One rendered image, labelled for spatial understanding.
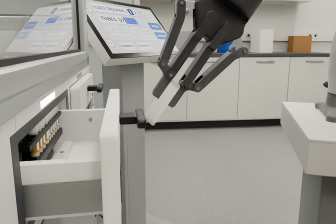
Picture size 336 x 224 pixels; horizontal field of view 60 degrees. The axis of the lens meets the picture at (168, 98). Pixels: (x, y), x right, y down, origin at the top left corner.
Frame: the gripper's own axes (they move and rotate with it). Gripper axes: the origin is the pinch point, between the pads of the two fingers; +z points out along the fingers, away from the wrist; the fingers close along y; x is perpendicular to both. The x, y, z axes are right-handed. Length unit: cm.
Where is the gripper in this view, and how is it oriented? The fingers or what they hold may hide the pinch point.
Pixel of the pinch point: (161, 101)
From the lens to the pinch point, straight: 42.8
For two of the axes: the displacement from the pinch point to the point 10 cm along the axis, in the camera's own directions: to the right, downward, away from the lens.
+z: -5.7, 8.2, 0.6
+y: -8.1, -5.4, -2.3
